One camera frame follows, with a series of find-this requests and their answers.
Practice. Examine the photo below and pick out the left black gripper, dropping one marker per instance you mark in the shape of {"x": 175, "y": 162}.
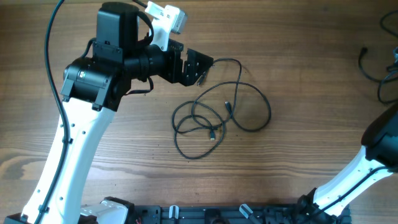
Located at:
{"x": 188, "y": 77}

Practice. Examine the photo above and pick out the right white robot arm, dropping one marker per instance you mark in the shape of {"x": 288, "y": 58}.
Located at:
{"x": 377, "y": 159}

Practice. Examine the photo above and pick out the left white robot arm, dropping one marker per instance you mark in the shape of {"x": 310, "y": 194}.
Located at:
{"x": 132, "y": 42}

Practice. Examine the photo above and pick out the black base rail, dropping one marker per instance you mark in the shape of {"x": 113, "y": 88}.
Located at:
{"x": 217, "y": 214}

